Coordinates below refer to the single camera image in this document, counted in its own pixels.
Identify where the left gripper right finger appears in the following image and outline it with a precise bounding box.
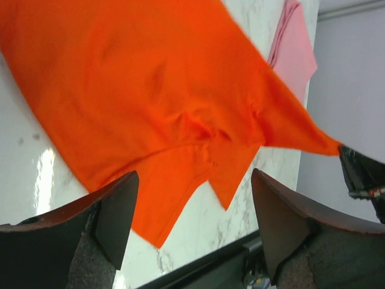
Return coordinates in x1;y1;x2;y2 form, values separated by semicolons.
251;169;384;288

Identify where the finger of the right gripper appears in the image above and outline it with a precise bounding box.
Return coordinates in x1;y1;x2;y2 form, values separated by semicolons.
339;145;384;199

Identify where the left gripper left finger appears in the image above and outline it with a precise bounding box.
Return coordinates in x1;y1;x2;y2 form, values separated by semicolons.
1;172;139;288

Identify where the orange t shirt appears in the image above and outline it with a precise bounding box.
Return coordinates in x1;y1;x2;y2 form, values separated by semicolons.
1;1;340;248

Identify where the pink folded t shirt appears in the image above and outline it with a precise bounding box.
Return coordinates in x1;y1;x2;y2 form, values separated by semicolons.
268;1;318;105

